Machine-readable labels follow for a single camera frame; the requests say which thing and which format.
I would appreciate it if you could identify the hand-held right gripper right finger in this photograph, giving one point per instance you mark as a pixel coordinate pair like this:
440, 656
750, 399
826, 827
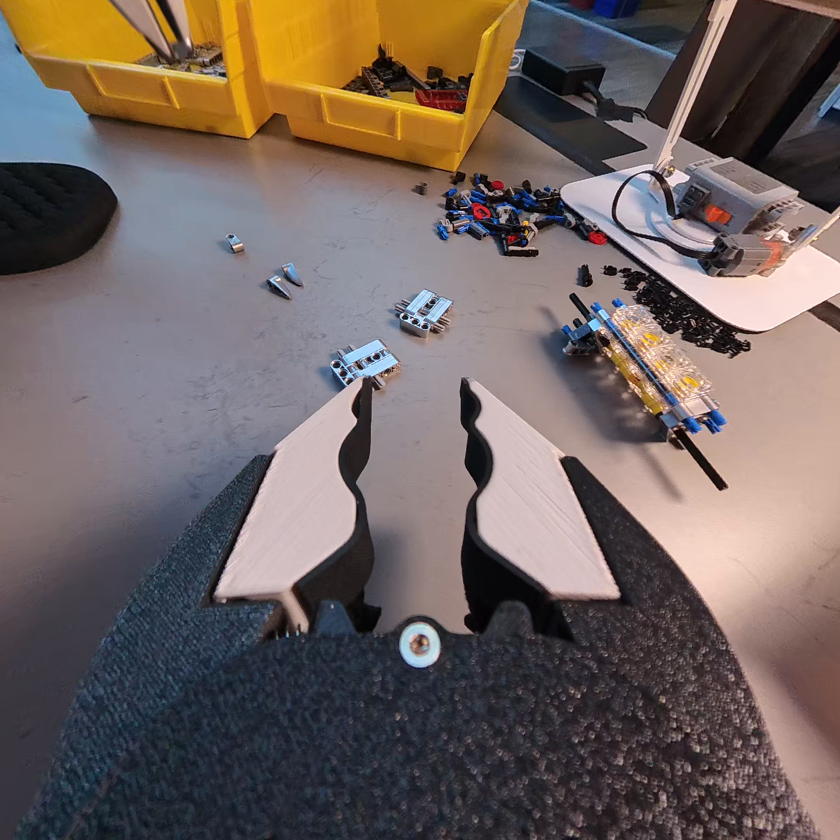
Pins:
538, 525

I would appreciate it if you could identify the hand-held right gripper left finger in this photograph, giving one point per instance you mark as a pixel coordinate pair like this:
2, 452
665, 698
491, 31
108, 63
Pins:
295, 525

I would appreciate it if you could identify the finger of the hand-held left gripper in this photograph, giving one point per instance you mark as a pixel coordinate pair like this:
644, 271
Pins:
142, 20
177, 20

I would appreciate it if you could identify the pile of grey building parts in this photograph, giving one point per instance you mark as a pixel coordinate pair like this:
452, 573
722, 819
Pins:
190, 57

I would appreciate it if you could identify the yellow bin with grey parts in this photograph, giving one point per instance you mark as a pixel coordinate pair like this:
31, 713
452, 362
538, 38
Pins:
131, 105

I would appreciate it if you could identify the small grey beam assembly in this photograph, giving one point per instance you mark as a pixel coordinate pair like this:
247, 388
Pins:
364, 364
420, 313

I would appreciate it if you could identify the small grey block piece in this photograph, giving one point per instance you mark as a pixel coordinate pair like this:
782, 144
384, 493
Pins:
235, 243

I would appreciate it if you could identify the grey desk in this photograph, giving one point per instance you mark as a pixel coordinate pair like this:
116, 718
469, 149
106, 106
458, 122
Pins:
171, 394

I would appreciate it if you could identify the clear yellow gear assembly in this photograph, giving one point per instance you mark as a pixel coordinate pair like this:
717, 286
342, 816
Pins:
650, 361

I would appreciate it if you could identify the pile of black building parts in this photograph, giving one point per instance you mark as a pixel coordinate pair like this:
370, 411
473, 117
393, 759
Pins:
381, 79

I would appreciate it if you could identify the yellow bin with black parts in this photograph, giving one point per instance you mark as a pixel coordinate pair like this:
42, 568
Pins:
368, 125

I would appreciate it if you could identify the black dimpled pad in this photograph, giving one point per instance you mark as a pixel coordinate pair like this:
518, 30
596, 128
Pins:
46, 217

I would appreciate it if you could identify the pile of black pins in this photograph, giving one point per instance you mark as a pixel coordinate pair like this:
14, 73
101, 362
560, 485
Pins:
683, 315

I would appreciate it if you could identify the red building part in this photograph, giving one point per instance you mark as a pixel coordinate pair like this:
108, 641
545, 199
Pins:
444, 99

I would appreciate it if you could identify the pile of small coloured pieces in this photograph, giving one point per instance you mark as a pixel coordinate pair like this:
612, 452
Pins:
505, 217

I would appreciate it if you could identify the grey toy motor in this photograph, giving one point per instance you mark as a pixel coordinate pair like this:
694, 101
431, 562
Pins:
755, 252

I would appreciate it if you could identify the black power adapter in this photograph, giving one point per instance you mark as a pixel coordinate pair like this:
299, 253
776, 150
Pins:
562, 68

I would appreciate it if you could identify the grey battery box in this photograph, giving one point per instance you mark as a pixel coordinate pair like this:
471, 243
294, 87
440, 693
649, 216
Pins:
742, 194

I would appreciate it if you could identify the black flat mat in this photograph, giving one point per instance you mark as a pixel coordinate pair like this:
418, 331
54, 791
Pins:
565, 131

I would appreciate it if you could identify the black office chair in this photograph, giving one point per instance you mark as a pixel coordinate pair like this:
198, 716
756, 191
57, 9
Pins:
775, 79

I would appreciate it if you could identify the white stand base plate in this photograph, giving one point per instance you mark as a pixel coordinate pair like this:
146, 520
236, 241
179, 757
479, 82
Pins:
604, 210

